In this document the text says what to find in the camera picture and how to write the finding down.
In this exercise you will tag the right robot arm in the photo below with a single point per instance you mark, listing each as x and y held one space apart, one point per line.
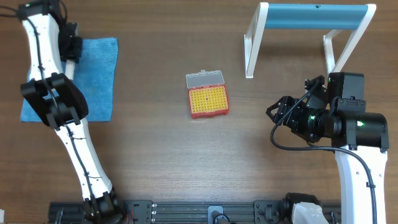
357 130

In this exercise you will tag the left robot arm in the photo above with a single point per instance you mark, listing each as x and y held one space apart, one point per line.
43 49

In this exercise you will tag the red and yellow tip box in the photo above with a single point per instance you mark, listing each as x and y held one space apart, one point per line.
208 99

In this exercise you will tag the blue cloth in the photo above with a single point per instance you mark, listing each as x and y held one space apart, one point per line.
99 77

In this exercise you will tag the white and blue stand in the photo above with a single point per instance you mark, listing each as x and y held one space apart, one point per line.
311 17

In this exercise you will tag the mounting rail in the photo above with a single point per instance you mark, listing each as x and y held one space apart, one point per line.
186 212

